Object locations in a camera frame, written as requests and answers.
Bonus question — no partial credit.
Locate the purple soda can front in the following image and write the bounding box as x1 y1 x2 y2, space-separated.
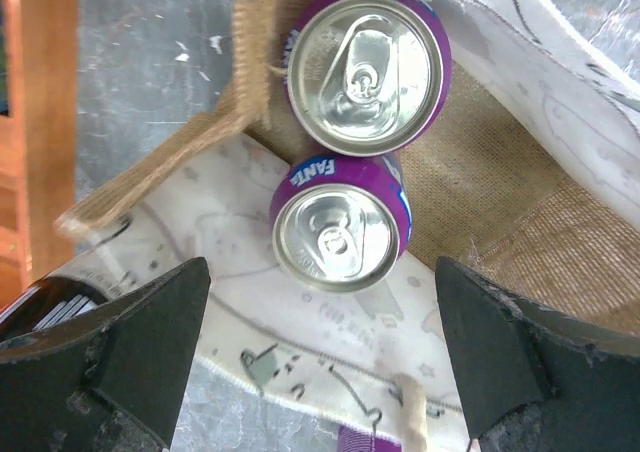
336 426 402 452

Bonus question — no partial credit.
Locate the cola glass bottle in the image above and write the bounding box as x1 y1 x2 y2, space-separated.
1 275 119 342

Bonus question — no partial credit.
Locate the purple soda can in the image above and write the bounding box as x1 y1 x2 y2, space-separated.
269 152 413 293
336 426 402 452
282 0 453 157

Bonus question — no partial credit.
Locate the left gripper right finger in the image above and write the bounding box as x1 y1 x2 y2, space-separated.
435 257 639 451

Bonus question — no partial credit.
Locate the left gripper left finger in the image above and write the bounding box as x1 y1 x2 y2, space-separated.
1 257 211 451

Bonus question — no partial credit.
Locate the wooden compartment tray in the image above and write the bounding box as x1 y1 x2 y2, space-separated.
1 0 78 305

